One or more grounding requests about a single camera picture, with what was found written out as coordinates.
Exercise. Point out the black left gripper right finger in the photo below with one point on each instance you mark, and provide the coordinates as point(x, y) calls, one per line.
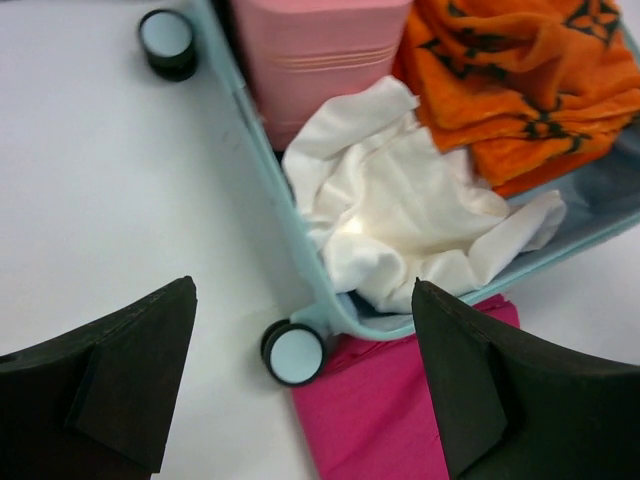
point(510, 405)

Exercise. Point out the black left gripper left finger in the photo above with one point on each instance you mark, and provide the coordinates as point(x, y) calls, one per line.
point(97, 402)

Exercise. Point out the magenta cloth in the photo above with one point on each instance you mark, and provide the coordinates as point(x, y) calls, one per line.
point(369, 415)

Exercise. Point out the white cloth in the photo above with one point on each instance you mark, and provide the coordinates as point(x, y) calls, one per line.
point(385, 207)

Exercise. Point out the light blue suitcase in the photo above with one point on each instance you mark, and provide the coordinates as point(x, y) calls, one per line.
point(604, 202)

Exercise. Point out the orange monogram towel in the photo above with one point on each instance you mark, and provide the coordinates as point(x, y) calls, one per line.
point(532, 89)

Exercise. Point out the pink cosmetic case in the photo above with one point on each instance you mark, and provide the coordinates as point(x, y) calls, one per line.
point(299, 54)

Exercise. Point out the front left suitcase wheel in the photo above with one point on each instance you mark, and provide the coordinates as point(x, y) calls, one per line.
point(294, 354)

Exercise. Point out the suitcase wheel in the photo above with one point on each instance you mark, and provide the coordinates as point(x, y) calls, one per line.
point(167, 38)
point(294, 354)

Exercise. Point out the rear left suitcase wheel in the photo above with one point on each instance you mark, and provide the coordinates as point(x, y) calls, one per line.
point(167, 38)

